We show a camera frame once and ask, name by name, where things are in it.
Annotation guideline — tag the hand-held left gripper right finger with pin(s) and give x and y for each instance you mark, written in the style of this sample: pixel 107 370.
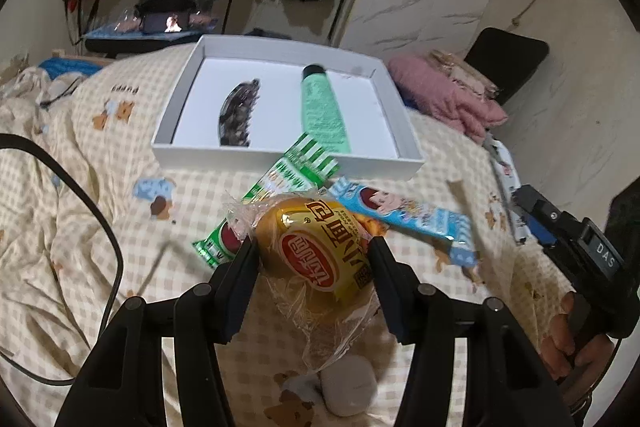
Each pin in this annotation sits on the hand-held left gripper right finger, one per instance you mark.
pixel 395 292

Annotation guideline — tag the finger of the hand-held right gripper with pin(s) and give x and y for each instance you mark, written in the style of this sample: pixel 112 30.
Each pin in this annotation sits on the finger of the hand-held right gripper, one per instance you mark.
pixel 537 219

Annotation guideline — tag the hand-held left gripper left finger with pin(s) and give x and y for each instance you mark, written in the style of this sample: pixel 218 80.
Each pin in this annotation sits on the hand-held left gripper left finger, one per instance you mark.
pixel 240 292

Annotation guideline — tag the white patterned snack packet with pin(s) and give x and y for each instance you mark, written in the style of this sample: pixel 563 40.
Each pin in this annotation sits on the white patterned snack packet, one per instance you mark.
pixel 505 177

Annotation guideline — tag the packaged bun with gold label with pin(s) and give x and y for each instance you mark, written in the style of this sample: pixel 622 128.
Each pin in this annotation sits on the packaged bun with gold label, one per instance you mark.
pixel 320 257

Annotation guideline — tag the white earbuds case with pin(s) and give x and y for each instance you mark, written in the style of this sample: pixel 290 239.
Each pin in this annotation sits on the white earbuds case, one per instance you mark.
pixel 347 387

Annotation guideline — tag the green striped snack packet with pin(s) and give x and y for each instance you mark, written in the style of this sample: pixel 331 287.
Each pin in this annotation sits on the green striped snack packet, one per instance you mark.
pixel 280 177

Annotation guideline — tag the dark brown hair clip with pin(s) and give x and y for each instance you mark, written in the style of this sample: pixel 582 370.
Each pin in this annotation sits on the dark brown hair clip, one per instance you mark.
pixel 237 112

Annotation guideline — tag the white shallow cardboard box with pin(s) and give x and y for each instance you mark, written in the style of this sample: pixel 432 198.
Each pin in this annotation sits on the white shallow cardboard box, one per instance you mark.
pixel 280 107

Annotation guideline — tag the green tube with black cap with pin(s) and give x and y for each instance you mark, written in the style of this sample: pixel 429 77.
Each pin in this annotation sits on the green tube with black cap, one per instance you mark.
pixel 322 112

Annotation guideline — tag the person's right hand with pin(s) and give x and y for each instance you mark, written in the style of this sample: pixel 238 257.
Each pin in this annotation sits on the person's right hand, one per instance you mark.
pixel 557 337

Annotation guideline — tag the red snack packet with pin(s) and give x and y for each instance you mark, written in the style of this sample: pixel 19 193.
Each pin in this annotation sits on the red snack packet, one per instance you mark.
pixel 372 224

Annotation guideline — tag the blue striped snack packet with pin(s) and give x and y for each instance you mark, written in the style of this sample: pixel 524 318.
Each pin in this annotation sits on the blue striped snack packet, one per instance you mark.
pixel 415 217

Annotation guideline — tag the pink cloth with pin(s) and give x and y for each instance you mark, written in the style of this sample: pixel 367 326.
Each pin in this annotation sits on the pink cloth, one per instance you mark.
pixel 440 92

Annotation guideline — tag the beige patterned cloth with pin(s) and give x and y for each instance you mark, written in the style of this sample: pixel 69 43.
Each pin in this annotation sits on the beige patterned cloth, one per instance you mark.
pixel 465 72

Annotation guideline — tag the black floor mat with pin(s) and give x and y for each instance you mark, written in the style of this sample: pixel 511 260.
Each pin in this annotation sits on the black floor mat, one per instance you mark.
pixel 510 57

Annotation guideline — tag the beige checked printed blanket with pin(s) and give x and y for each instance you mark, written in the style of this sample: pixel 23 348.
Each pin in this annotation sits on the beige checked printed blanket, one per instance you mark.
pixel 100 167

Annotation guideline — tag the dark side table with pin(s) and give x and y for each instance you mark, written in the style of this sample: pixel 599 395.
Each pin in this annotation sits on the dark side table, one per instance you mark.
pixel 125 42

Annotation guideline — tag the phone with lit screen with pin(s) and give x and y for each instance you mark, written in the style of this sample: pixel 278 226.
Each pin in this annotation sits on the phone with lit screen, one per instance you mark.
pixel 167 22

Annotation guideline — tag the blue cloth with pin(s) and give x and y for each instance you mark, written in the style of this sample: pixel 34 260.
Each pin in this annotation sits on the blue cloth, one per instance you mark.
pixel 67 67

